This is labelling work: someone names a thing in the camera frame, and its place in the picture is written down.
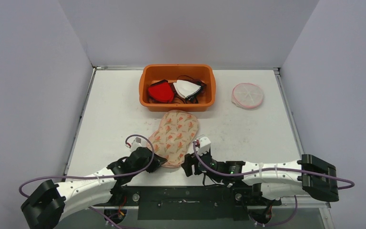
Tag floral padded bra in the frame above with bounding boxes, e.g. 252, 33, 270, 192
149, 110, 200, 168

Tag red bra black straps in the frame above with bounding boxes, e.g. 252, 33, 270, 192
147, 79, 175, 104

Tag orange plastic tub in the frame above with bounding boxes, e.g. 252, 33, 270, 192
139, 64, 216, 112

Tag white bra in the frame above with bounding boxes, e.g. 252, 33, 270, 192
173, 80, 202, 99

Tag white mesh laundry bag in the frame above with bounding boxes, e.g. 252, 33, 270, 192
231, 83, 264, 110

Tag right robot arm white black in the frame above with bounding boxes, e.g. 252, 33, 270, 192
181, 153, 339, 205

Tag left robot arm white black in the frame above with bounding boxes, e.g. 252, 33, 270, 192
21, 146, 167, 229

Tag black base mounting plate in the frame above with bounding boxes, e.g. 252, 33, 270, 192
99, 186, 282, 221

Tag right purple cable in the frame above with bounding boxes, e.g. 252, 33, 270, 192
192, 142, 356, 228

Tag purple cable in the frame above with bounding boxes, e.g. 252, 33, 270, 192
192, 142, 356, 228
19, 135, 155, 229

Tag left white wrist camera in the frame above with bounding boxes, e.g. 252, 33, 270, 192
127, 137, 143, 153

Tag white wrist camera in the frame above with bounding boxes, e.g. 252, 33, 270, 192
193, 136, 211, 157
127, 137, 143, 153

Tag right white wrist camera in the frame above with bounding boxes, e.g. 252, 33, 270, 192
193, 136, 211, 157

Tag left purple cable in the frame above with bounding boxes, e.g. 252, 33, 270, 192
19, 135, 155, 229

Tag aluminium front rail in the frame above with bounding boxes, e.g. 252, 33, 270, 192
92, 186, 331, 210

